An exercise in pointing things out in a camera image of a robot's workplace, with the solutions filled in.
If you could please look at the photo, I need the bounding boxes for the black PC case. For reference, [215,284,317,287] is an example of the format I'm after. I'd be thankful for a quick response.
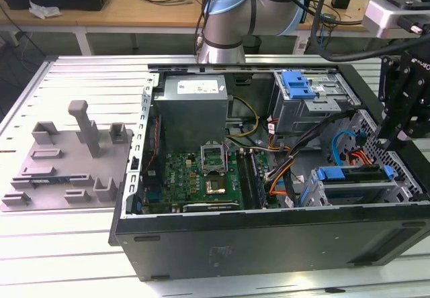
[107,62,430,282]

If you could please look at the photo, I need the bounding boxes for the CPU socket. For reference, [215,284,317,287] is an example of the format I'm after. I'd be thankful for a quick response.
[204,175,226,195]

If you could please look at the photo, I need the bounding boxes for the black bin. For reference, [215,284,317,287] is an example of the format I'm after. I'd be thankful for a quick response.
[243,35,262,56]

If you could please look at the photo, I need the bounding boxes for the blue data wire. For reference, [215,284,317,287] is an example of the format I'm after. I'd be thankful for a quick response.
[331,130,367,168]

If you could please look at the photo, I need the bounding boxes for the grey power supply unit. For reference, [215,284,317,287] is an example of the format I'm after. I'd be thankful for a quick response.
[151,74,230,144]

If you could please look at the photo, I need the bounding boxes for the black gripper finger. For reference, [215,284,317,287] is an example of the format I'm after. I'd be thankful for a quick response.
[374,55,404,144]
[396,76,430,141]

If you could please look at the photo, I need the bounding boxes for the installed RAM stick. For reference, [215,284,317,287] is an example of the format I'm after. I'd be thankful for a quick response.
[247,150,269,208]

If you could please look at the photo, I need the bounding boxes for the crumpled white plastic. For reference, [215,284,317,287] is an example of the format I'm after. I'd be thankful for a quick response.
[28,0,63,19]

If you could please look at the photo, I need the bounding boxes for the black sleeved cable bundle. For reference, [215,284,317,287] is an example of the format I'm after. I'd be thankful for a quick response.
[284,109,359,160]

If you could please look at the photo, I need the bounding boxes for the grey parts rack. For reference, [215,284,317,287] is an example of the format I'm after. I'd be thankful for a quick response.
[0,100,135,213]

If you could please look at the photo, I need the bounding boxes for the metal optical drive cage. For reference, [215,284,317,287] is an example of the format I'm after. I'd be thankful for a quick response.
[271,71,362,138]

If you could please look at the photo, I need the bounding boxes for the green motherboard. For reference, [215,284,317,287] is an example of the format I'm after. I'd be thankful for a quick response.
[142,150,280,211]

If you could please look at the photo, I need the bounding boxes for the black graphics card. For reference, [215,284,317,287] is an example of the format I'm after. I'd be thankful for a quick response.
[183,202,241,211]

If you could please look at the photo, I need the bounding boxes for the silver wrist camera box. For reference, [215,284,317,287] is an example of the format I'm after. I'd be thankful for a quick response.
[361,0,430,40]

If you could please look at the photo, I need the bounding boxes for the orange power wire black plug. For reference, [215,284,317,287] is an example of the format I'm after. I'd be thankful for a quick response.
[347,149,381,175]

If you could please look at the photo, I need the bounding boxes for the black camera cable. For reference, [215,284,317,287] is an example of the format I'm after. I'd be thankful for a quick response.
[310,0,416,62]

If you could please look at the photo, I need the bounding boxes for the yellow wires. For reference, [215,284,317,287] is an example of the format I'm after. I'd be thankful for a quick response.
[224,95,260,146]

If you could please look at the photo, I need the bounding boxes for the orange wire bundle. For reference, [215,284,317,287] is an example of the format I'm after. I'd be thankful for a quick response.
[263,156,296,198]

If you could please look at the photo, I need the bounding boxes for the wooden desk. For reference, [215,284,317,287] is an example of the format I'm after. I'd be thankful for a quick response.
[0,0,430,40]

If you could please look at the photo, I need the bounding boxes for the blue drive latch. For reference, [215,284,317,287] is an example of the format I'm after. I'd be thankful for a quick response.
[282,71,316,100]

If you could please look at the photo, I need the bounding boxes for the metal socket cover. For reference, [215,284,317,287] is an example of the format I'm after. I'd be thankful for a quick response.
[200,142,229,175]

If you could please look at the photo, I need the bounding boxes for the hard disk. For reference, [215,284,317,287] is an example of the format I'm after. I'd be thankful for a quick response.
[298,164,394,209]

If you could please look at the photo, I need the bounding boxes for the metal disk bay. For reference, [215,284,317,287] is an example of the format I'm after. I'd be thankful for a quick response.
[298,165,423,208]

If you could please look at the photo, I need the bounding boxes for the green RAM stick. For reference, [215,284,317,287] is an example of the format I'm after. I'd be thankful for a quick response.
[30,176,73,184]

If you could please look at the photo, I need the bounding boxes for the black RAM slot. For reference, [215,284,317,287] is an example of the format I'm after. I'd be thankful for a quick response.
[236,149,256,209]

